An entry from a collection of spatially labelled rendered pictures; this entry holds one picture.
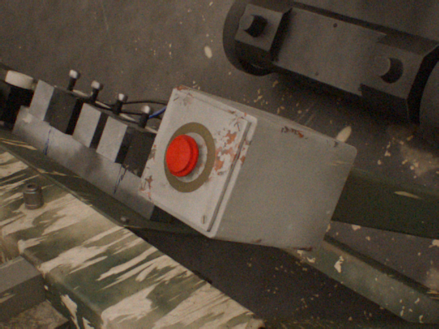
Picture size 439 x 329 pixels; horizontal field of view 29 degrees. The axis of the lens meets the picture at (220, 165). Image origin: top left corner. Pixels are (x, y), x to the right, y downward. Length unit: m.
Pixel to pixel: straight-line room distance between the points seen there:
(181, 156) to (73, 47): 1.82
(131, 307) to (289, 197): 0.21
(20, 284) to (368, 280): 0.75
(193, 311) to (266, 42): 0.94
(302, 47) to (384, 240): 0.42
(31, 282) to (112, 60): 1.49
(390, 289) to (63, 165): 0.62
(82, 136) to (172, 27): 1.11
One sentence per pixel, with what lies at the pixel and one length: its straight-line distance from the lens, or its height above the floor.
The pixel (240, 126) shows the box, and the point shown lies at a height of 0.93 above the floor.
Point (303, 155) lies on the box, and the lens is 0.82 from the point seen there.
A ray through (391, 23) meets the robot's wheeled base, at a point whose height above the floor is 0.17.
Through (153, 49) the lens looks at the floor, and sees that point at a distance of 2.31.
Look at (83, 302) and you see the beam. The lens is 0.94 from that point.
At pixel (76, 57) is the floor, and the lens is 2.57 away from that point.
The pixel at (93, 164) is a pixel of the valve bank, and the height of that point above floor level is 0.74.
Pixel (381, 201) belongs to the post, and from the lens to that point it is 1.01.
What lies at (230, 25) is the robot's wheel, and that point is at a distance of 1.85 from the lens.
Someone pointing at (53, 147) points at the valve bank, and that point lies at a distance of 1.30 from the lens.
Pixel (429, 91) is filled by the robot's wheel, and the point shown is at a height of 0.20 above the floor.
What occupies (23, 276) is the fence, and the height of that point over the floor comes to 0.92.
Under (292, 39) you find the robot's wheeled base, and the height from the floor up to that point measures 0.19.
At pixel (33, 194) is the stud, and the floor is 0.87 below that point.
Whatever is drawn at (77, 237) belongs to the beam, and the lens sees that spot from 1.04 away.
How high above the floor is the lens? 1.49
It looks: 47 degrees down
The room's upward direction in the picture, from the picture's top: 77 degrees counter-clockwise
